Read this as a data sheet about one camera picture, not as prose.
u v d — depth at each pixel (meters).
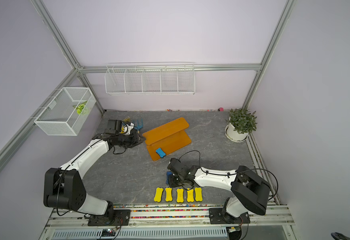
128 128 0.76
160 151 0.96
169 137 0.89
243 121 0.87
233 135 1.01
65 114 0.82
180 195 0.79
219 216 0.74
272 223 0.73
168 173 0.88
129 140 0.76
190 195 0.79
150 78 0.99
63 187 0.48
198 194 0.79
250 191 0.43
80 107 0.81
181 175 0.64
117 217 0.74
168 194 0.79
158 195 0.79
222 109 1.24
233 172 0.48
